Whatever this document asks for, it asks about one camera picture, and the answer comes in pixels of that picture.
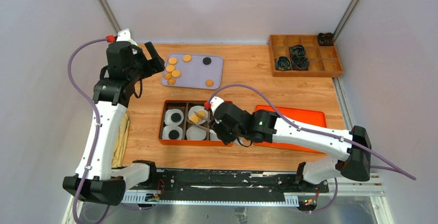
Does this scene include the round yellow biscuit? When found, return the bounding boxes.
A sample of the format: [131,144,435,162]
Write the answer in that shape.
[166,65,175,73]
[168,57,178,65]
[171,70,181,78]
[182,54,192,62]
[189,115,199,124]

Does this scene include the round yellow biscuit boxed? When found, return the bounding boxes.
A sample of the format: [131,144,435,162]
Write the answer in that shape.
[196,110,206,119]

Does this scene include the lavender cookie tray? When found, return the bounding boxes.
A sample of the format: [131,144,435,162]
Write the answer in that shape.
[161,53,224,90]

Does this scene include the black sandwich cookie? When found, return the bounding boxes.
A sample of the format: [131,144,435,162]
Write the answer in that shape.
[168,130,180,140]
[170,112,182,125]
[202,57,212,66]

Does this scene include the metal tongs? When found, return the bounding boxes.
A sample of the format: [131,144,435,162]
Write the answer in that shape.
[187,110,212,133]

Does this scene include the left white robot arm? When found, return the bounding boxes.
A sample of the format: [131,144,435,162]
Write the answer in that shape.
[62,29,165,206]

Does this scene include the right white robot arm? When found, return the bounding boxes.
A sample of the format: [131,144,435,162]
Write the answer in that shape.
[205,97,371,192]

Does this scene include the flower butter cookie upper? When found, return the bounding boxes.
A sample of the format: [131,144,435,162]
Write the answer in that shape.
[164,73,172,80]

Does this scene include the flower butter cookie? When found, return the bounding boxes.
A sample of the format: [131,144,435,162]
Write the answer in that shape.
[164,73,172,80]
[167,78,176,85]

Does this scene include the flower butter cookie lower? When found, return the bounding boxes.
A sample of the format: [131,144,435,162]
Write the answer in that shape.
[167,78,176,85]

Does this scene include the white paper cup back-middle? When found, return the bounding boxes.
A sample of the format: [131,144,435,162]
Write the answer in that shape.
[188,105,209,125]

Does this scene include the white paper cup front-middle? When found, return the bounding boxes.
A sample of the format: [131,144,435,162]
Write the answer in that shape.
[186,125,207,141]

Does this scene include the swirl butter cookie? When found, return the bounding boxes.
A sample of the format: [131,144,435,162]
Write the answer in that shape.
[205,79,214,87]

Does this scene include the orange compartment box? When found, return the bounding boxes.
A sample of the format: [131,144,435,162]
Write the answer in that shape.
[158,100,225,147]

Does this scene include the white paper cup back-left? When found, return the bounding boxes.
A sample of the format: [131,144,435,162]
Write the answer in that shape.
[164,108,184,126]

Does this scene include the white paper cup front-left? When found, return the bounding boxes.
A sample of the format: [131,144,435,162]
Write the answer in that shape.
[162,125,183,140]

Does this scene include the yellow cloth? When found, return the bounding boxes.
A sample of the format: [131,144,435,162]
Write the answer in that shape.
[112,114,130,168]

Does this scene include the rolled dark fabric left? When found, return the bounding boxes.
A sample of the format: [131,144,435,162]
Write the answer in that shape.
[275,56,292,71]

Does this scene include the rolled dark fabric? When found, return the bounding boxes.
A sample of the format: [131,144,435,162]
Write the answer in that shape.
[289,45,306,58]
[291,56,310,71]
[275,56,292,71]

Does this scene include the orange box lid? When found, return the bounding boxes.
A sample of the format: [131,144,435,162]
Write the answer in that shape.
[255,107,327,154]

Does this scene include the rolled dark fabric right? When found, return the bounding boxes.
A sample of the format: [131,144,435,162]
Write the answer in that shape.
[291,56,310,71]

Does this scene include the rolled dark fabric top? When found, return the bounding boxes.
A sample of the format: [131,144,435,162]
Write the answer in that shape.
[289,45,306,58]

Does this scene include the wooden compartment organizer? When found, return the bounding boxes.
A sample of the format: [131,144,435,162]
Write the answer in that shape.
[268,35,344,78]

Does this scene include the black object in corner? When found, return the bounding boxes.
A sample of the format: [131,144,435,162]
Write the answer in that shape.
[317,33,335,46]

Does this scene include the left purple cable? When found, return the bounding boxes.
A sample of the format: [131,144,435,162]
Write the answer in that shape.
[67,38,114,224]

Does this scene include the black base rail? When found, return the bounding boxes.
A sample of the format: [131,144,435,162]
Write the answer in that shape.
[124,167,330,203]

